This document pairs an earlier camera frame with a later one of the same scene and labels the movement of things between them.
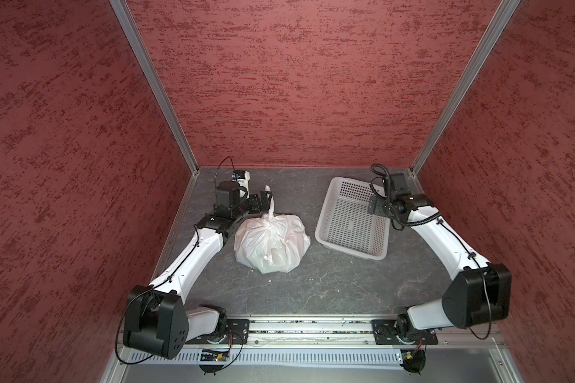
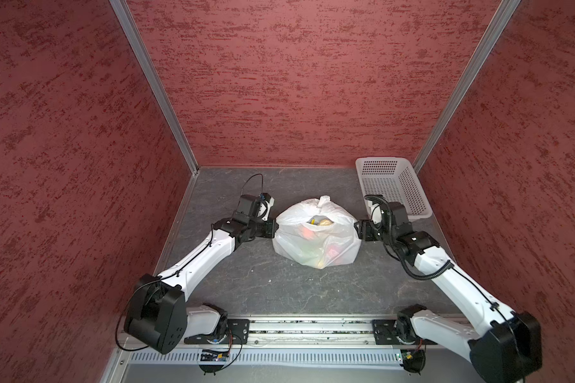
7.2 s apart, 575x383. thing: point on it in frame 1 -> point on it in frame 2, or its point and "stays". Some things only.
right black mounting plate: (387, 332) stays
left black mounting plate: (235, 331) stays
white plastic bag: (271, 243) -> (317, 233)
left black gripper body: (250, 206) -> (261, 228)
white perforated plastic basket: (345, 223) -> (395, 179)
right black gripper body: (381, 207) -> (370, 231)
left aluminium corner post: (129, 26) stays
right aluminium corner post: (496, 25) stays
